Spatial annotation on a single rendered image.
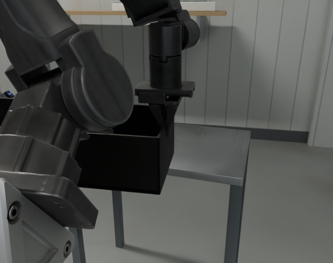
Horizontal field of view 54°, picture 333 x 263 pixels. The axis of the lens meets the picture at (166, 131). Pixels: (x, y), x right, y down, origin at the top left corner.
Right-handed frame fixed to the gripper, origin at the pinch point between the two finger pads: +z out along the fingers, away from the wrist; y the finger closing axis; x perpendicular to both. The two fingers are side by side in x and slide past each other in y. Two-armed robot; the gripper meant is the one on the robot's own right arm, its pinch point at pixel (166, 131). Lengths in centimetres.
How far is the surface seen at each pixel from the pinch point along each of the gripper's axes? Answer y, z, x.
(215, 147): -9, 32, -61
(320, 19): -96, -3, -270
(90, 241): 62, 112, -88
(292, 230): -60, 114, -119
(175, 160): 5, 32, -48
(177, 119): 34, 100, -272
